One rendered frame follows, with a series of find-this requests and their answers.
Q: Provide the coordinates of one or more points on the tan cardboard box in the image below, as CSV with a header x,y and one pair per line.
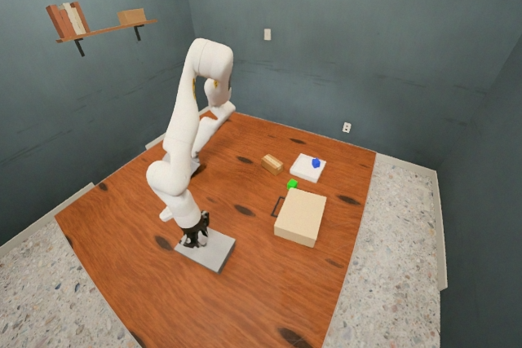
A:
x,y
271,164

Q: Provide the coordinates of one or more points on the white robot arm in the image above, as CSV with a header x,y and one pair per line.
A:
x,y
211,60

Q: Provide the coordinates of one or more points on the green block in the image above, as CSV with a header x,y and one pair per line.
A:
x,y
292,184

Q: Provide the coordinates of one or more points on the blue block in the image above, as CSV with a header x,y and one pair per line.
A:
x,y
316,163

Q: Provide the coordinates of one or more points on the grey square sheet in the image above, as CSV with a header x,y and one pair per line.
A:
x,y
213,252

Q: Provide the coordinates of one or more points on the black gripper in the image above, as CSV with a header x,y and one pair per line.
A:
x,y
194,236

